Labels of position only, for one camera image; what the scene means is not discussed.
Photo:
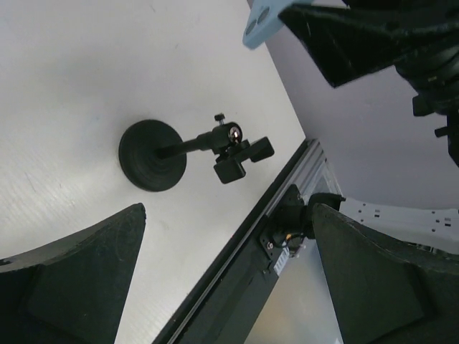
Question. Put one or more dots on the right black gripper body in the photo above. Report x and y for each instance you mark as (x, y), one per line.
(427, 32)

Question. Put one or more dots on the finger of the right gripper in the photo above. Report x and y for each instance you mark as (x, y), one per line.
(345, 44)

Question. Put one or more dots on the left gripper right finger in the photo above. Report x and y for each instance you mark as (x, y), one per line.
(385, 290)

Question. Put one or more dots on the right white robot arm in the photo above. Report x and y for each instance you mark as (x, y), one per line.
(390, 122)

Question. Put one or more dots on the black phone stand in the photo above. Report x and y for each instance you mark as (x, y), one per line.
(152, 154)

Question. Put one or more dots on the phone blue case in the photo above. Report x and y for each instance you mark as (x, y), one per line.
(263, 20)

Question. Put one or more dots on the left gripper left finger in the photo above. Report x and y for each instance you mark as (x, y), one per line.
(72, 290)

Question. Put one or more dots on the right white cable duct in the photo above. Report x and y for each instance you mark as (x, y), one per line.
(281, 261)

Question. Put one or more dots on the aluminium rail profile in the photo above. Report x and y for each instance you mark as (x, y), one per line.
(285, 192)

